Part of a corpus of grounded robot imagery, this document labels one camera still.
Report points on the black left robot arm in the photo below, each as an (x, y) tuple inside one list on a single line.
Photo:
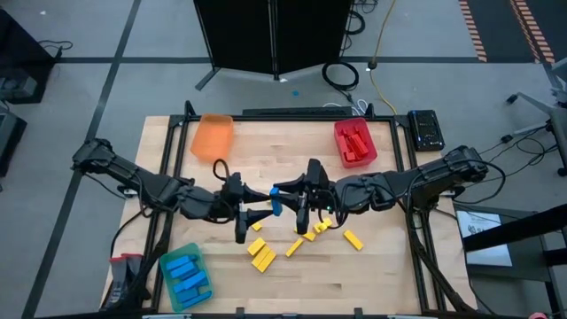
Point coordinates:
[(133, 175)]

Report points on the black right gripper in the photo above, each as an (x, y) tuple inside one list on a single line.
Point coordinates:
[(316, 190)]

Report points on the grey clamp with red tip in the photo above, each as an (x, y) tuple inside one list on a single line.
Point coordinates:
[(133, 268), (117, 283)]

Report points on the long black power strip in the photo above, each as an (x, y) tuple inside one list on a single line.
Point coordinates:
[(297, 111)]

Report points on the red plastic bin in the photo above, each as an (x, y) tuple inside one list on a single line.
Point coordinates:
[(370, 161)]

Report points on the yellow wooden block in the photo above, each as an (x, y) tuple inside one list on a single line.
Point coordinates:
[(309, 236), (256, 227), (267, 262), (353, 239), (256, 246), (294, 247), (325, 223), (261, 257)]

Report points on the black aluminium table frame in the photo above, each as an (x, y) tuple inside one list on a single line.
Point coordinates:
[(288, 118)]

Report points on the grey side table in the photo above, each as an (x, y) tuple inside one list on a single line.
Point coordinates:
[(527, 288)]

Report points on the black floor box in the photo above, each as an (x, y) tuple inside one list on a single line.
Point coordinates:
[(9, 142)]

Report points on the black cabinet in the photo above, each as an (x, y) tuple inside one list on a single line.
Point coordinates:
[(22, 57)]

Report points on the grey device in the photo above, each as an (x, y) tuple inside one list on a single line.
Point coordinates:
[(17, 87)]

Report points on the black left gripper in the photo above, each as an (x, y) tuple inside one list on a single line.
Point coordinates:
[(232, 204)]

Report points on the black control box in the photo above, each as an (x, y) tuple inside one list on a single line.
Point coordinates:
[(425, 130)]

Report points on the grey office chair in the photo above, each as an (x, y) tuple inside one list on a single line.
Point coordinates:
[(560, 133)]

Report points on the black room divider screen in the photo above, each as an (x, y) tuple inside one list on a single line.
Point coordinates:
[(243, 35)]

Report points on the green plastic bin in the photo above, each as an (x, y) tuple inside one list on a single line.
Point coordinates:
[(166, 283)]

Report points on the red round object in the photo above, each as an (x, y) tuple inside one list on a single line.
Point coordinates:
[(538, 316)]

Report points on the black crossbeam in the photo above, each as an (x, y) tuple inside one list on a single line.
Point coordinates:
[(509, 230)]

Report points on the orange plastic bin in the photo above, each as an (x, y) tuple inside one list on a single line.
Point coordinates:
[(212, 137)]

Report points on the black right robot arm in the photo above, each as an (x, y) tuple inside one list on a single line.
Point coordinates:
[(443, 170)]

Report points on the white paper sheet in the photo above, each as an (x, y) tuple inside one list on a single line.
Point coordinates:
[(487, 248)]

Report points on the red wooden block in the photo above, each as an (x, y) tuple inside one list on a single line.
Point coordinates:
[(362, 145), (354, 144), (352, 132), (350, 156)]

